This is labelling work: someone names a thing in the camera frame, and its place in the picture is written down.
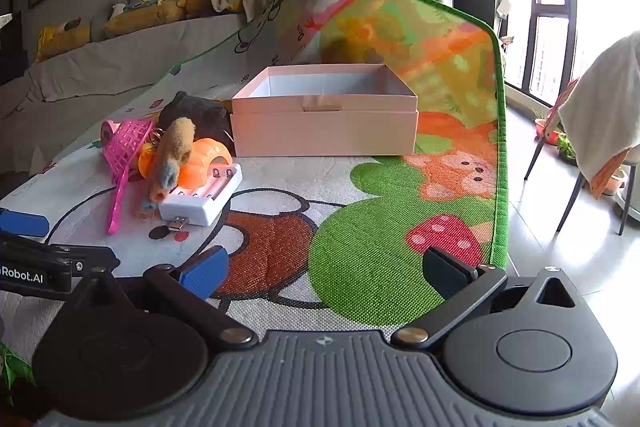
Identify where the grey covered sofa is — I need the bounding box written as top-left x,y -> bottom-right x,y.
0,12 -> 251,188

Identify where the white cloth on chair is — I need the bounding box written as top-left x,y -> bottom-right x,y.
559,29 -> 640,200

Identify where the dark cabinet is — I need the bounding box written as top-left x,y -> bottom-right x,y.
0,11 -> 29,86

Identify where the yellow plush pillow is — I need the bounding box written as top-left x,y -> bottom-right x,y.
35,19 -> 94,60

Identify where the long yellow plush toy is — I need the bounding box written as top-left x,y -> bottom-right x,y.
104,0 -> 189,39

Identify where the tan furry plush toy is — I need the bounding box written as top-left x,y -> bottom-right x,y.
140,117 -> 197,222

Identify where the black legged chair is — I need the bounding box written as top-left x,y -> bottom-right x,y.
524,77 -> 640,236

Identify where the green potted plant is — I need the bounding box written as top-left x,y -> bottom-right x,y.
557,134 -> 579,166

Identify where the cartoon printed play mat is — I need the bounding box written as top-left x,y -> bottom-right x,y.
0,0 -> 509,343

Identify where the red plant pot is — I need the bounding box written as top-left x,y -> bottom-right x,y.
534,109 -> 564,146

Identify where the black window frame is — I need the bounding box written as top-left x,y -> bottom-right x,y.
495,0 -> 640,108

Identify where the green leafy plant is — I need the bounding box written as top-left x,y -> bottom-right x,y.
0,342 -> 34,404

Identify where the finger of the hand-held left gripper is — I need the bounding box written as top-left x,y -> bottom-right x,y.
0,209 -> 51,237
0,234 -> 121,276

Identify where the black plush toy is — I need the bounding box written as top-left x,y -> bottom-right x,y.
159,91 -> 236,154

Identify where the pink cardboard box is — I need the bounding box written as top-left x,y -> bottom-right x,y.
231,66 -> 419,158

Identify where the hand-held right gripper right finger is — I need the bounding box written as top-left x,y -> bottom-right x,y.
391,246 -> 591,349

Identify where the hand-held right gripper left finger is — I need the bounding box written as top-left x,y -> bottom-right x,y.
65,245 -> 258,350

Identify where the white battery charger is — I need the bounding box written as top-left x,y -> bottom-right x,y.
157,163 -> 244,228

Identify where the orange plastic pumpkin half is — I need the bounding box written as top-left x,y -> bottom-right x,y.
177,138 -> 234,188

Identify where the pink plastic basket scoop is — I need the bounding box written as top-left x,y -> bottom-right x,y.
101,119 -> 154,235

